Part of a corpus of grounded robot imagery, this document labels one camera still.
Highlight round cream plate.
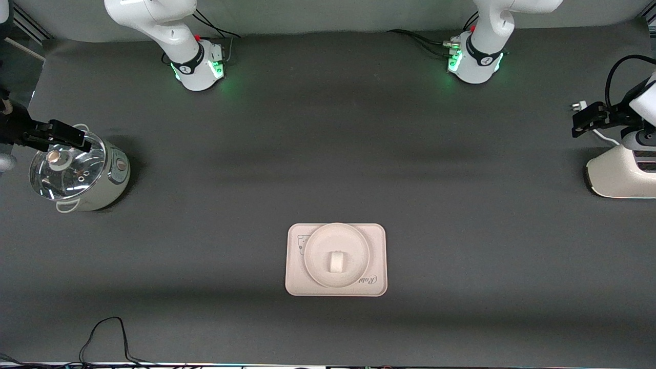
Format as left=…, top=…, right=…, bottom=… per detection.
left=304, top=222, right=371, bottom=289

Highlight cream rabbit print tray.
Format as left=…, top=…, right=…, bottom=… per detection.
left=285, top=223, right=388, bottom=297

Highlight glass pot lid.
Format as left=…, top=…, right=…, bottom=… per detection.
left=29, top=131, right=107, bottom=200

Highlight pale green electric pot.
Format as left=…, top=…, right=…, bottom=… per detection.
left=29, top=124, right=131, bottom=213

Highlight cream toaster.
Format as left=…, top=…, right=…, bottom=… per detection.
left=586, top=143, right=656, bottom=199

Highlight white toaster plug cord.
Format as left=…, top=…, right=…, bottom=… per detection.
left=570, top=101, right=621, bottom=147

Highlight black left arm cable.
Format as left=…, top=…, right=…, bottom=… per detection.
left=605, top=54, right=656, bottom=109

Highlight aluminium frame rail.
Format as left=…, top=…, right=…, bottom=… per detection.
left=13, top=5, right=52, bottom=42

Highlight black right arm base cables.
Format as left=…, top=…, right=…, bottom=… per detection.
left=192, top=9, right=241, bottom=65

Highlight black arm base cables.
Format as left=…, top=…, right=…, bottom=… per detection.
left=387, top=29, right=453, bottom=58
left=192, top=9, right=241, bottom=65

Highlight black left arm base cables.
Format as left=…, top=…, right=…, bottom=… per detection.
left=387, top=29, right=453, bottom=58

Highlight thin black loose cable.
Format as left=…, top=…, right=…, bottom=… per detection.
left=79, top=317, right=154, bottom=367

